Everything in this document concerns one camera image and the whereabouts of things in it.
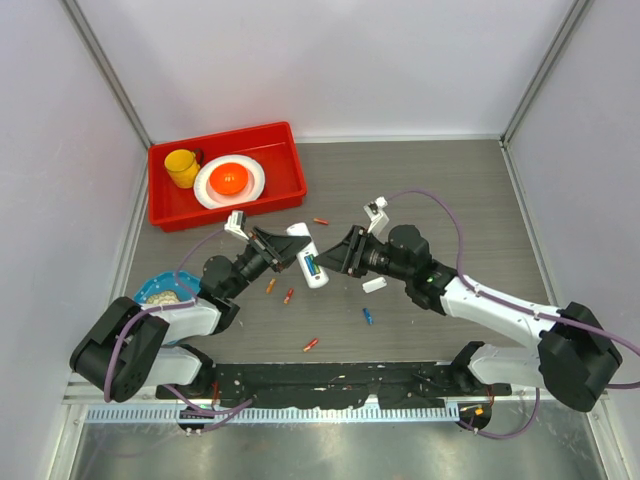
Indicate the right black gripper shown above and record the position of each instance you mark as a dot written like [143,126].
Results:
[348,254]

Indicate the red orange battery lower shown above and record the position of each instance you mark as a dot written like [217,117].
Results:
[310,345]

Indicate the orange bowl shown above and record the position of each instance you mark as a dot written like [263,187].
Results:
[229,179]

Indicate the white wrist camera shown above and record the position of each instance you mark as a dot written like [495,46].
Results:
[234,225]
[375,211]

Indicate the red orange battery middle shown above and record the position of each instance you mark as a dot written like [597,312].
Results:
[288,296]

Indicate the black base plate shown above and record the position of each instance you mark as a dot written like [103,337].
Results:
[337,386]

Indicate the white remote control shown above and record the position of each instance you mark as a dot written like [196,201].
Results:
[318,281]

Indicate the blue patterned plate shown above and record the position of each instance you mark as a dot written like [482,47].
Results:
[175,294]

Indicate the yellow mug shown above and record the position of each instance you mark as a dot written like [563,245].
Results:
[183,166]

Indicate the blue battery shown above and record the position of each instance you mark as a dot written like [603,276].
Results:
[309,266]
[368,316]

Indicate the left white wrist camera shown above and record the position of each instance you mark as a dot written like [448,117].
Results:
[234,225]

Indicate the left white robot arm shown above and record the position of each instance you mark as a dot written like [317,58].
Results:
[133,345]

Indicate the white battery cover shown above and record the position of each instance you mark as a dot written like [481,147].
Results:
[374,285]

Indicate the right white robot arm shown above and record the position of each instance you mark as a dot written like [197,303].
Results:
[562,350]

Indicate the white slotted cable duct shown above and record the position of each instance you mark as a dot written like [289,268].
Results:
[370,412]

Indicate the green battery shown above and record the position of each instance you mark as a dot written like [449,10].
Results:
[316,268]

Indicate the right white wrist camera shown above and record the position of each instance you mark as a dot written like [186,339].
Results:
[375,211]

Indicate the white paper plate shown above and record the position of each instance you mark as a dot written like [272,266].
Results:
[210,200]

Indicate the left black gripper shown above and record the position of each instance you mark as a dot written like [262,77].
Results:
[287,246]

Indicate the red orange battery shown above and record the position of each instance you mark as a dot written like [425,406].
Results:
[310,345]
[288,296]

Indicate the red plastic bin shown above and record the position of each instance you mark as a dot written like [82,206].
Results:
[271,145]

